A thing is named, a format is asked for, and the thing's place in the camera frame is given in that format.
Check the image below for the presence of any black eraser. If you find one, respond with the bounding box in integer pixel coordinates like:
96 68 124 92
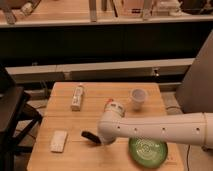
81 131 101 144

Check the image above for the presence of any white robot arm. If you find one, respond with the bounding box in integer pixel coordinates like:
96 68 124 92
97 101 213 149

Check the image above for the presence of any white plastic cup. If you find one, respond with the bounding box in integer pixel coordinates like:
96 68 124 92
130 89 148 110

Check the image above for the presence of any white sponge block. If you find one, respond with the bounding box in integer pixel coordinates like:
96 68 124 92
50 131 68 153

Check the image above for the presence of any green plate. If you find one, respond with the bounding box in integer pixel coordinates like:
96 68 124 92
128 138 168 169

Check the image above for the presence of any black chair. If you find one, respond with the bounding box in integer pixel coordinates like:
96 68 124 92
0 63 42 171

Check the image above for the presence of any black cable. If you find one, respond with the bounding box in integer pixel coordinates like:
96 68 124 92
185 144 192 171

